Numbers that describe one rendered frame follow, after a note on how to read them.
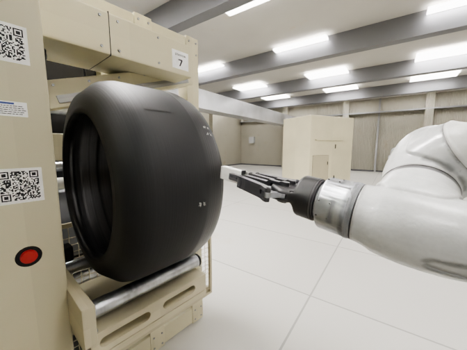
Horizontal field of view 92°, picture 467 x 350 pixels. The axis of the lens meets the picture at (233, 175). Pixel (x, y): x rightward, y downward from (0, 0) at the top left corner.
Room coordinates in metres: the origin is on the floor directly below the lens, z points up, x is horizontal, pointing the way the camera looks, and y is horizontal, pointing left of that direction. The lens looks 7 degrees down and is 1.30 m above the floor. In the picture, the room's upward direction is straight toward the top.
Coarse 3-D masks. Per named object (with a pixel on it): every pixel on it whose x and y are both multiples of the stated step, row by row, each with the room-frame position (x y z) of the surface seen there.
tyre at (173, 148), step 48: (96, 96) 0.57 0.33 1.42; (144, 96) 0.59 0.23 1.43; (96, 144) 0.90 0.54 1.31; (144, 144) 0.50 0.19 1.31; (192, 144) 0.59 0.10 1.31; (96, 192) 0.90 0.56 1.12; (144, 192) 0.48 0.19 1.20; (192, 192) 0.56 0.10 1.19; (96, 240) 0.79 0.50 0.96; (144, 240) 0.49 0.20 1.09; (192, 240) 0.60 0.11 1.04
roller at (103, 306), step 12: (180, 264) 0.70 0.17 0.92; (192, 264) 0.72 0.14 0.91; (156, 276) 0.63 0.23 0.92; (168, 276) 0.65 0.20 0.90; (120, 288) 0.57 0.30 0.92; (132, 288) 0.57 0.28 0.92; (144, 288) 0.59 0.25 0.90; (96, 300) 0.52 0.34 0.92; (108, 300) 0.53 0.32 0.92; (120, 300) 0.54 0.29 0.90; (96, 312) 0.50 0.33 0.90
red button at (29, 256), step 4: (24, 252) 0.47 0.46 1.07; (28, 252) 0.47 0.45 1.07; (32, 252) 0.48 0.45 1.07; (36, 252) 0.48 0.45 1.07; (20, 256) 0.46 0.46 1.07; (24, 256) 0.47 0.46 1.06; (28, 256) 0.47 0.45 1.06; (32, 256) 0.48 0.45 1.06; (36, 256) 0.48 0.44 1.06; (20, 260) 0.46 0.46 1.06; (24, 260) 0.47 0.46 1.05; (28, 260) 0.47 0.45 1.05; (32, 260) 0.48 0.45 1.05
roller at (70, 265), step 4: (84, 256) 0.74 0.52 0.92; (72, 260) 0.72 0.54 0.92; (76, 260) 0.72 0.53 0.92; (80, 260) 0.72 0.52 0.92; (84, 260) 0.73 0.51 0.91; (68, 264) 0.70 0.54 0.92; (72, 264) 0.71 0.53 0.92; (76, 264) 0.71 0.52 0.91; (80, 264) 0.72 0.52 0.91; (84, 264) 0.73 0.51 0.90; (88, 264) 0.73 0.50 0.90; (68, 268) 0.69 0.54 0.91; (72, 268) 0.70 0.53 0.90; (76, 268) 0.71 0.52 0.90; (80, 268) 0.72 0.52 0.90; (84, 268) 0.73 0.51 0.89; (72, 272) 0.70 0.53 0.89
